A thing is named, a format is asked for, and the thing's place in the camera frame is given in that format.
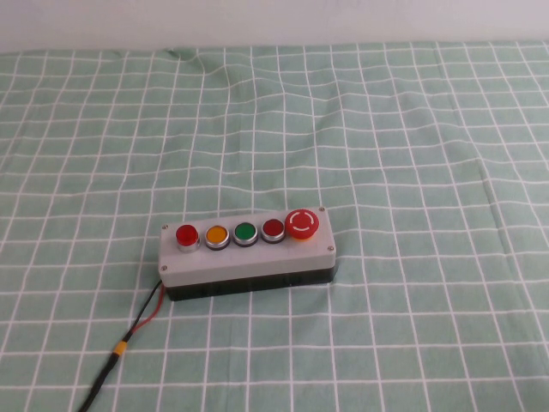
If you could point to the yellow push button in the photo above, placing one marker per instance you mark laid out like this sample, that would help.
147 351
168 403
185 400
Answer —
216 237

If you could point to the grey black button switch box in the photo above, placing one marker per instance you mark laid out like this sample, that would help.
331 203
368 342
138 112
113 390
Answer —
244 262

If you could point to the red indicator lamp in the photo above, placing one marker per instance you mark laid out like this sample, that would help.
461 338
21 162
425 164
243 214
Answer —
187 236

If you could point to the red mushroom emergency stop button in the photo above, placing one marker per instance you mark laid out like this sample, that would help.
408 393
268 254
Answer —
302 223

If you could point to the flat red push button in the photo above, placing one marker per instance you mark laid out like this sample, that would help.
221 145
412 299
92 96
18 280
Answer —
273 229

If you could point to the green white checked tablecloth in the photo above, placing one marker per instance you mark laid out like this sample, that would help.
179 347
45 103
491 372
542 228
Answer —
386 150

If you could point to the green push button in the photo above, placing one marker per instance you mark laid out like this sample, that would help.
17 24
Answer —
245 233

